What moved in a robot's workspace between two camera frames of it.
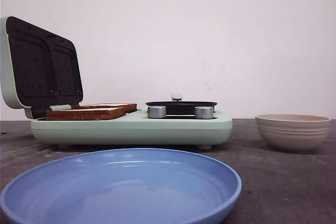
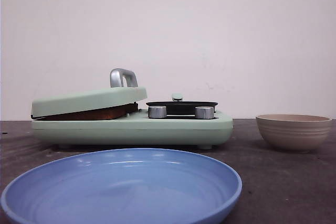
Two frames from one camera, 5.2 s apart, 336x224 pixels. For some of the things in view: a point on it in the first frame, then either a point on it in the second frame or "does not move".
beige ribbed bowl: [293, 132] does not move
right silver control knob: [203, 112] does not move
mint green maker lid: [39, 68] to [124, 90]
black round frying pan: [177, 107] does not move
